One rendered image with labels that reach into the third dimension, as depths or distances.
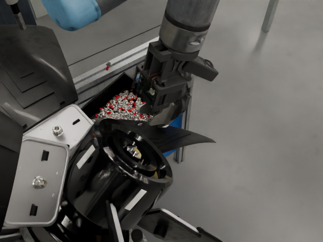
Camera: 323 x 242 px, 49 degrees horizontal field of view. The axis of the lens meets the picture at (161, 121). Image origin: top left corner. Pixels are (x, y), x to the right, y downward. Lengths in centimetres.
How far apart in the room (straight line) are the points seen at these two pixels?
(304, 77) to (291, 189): 76
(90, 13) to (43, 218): 27
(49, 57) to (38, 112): 12
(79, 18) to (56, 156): 19
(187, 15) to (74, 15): 16
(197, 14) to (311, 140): 156
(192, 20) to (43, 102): 24
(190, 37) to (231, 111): 147
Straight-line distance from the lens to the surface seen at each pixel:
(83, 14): 50
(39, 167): 39
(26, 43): 62
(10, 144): 36
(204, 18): 54
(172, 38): 56
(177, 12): 54
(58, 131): 47
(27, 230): 45
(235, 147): 188
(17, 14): 35
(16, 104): 52
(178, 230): 47
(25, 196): 39
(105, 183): 38
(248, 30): 249
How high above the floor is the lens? 159
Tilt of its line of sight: 55 degrees down
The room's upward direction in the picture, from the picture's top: straight up
